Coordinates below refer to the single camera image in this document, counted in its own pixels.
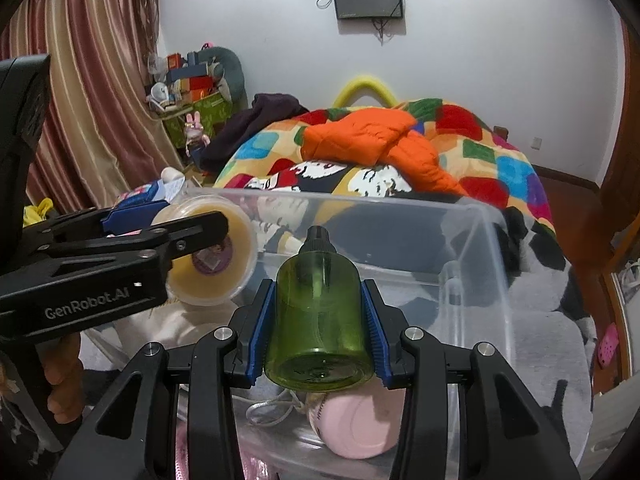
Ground yellow foam arc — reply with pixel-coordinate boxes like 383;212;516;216
332;76;400;109

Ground white plush toy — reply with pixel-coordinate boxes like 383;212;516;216
149;82;172;109

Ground cream yellow round jar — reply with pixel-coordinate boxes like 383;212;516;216
150;195;260;308

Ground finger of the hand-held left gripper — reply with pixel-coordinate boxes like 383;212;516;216
30;210;232;267
22;200;171;244

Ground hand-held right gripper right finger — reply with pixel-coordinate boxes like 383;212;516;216
361;279;582;480

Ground person's left hand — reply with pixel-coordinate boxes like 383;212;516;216
42;334;87;423

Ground brown wooden wardrobe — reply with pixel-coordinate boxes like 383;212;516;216
570;15;640;396

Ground dark purple cloth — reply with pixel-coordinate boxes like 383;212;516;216
200;92;311;173

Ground striped pink curtain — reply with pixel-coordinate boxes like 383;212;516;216
0;0;172;217

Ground grey neck pillow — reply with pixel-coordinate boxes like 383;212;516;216
200;46;248;111

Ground white drawstring bag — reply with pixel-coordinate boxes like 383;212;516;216
114;302;241;361

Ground yellow cloth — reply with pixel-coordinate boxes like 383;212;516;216
22;197;54;227

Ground white cord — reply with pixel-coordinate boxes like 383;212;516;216
246;389;307;429

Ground pink clog shoe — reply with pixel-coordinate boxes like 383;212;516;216
597;323;621;365

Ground pink braided strap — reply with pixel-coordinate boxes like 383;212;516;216
175;410;189;480

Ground orange quilted jacket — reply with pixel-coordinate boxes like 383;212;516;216
300;108;471;196

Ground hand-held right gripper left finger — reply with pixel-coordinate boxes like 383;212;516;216
50;277;277;480

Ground clear plastic storage box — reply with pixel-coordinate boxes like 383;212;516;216
177;187;516;480

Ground green cardboard box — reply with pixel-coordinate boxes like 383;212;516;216
160;91;236;148

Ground green translucent bottle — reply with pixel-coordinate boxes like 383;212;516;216
263;226;375;391

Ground pink rabbit toy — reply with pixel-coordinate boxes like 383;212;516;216
182;111;211;158

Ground pink round container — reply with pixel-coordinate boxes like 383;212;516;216
310;389;408;461

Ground colourful patchwork blanket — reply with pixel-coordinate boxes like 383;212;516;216
212;97;558;241

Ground pile of colourful boxes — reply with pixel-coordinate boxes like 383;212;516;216
146;50;226;111

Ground black screen cable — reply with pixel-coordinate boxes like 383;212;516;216
367;15;397;44

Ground blue packet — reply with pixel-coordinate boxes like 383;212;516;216
112;182;168;212

